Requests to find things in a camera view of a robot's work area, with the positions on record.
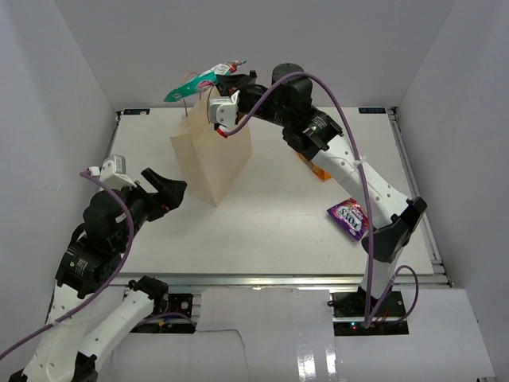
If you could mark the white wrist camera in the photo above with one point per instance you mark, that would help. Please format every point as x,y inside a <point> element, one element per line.
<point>223,113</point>
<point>112,172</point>

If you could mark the left blue table label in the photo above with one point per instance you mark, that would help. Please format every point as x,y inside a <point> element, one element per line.
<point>136,111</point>

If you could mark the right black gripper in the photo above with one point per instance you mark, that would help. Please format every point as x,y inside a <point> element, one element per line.
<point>228,83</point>

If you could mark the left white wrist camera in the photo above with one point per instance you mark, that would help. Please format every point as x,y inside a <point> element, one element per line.
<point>112,172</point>

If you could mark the aluminium front rail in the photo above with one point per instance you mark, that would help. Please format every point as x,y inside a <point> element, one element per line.
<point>433,280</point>

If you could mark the blue table label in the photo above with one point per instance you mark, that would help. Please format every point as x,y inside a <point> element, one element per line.
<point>372,110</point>
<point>136,111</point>

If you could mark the green Fox's candy bag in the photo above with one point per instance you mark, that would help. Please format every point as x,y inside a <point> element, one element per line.
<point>203,81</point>

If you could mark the beige paper bag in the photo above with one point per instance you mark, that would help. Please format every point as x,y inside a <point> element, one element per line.
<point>209,163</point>

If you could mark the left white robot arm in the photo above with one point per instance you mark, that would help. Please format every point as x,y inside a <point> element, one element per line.
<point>97,251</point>

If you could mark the right blue table label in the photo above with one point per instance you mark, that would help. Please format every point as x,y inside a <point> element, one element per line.
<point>372,110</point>

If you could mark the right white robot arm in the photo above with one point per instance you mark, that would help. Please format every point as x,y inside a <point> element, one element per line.
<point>392,216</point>

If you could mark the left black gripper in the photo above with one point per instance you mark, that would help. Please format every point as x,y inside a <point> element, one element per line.
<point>170,192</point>

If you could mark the orange snack pack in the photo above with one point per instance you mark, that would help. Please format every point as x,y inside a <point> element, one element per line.
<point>317,171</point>

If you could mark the purple Fox's candy bag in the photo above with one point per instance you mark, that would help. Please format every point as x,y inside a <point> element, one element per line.
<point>350,217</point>

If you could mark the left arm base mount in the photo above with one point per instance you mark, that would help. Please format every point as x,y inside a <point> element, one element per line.
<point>181,317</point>

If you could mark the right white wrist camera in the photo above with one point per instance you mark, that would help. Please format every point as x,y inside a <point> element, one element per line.
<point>223,113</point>

